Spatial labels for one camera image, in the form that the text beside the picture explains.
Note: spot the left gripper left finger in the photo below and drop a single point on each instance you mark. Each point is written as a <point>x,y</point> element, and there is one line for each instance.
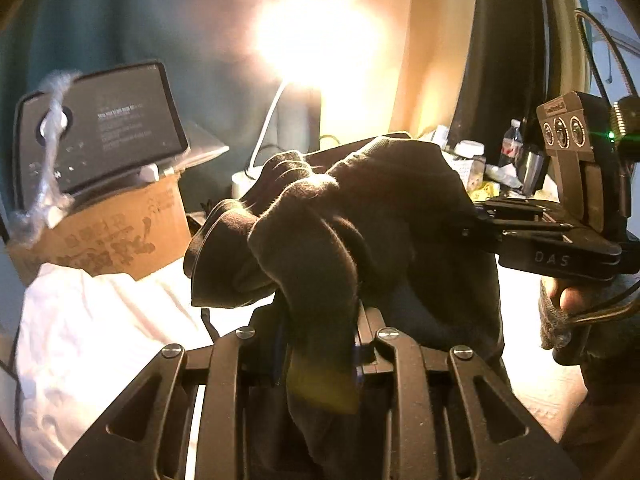
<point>269,347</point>

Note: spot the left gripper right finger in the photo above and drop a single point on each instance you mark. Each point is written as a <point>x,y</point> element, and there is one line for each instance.
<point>371,367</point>

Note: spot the brown t-shirt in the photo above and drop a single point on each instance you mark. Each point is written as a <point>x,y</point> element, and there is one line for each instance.
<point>379,228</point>

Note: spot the person's right hand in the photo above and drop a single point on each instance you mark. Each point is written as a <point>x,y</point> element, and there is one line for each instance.
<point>561,300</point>

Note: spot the yellow snack bag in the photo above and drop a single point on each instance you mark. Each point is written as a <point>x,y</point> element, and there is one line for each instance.
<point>488,191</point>

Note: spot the steel tumbler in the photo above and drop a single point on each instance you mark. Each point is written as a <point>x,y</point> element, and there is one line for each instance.
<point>532,171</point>

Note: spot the plastic water bottle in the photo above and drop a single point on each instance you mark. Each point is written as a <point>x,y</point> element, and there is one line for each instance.
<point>512,144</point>

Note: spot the clear jar white lid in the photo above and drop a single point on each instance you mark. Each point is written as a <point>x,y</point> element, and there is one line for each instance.
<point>469,162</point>

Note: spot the cardboard box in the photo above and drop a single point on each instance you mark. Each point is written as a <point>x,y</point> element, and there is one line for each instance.
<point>137,233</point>

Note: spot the white cloth pile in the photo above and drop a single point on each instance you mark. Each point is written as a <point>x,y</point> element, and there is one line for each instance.
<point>82,338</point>

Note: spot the yellow curtain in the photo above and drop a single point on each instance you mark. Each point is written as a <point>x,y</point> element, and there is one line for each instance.
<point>471,65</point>

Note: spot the tablet with dark screen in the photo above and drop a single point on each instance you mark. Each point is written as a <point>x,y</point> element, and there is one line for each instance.
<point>114,122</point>

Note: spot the white desk lamp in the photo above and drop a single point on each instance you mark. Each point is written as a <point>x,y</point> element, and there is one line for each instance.
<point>309,44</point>

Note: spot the teal curtain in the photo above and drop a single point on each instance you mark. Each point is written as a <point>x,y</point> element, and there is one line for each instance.
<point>208,48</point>

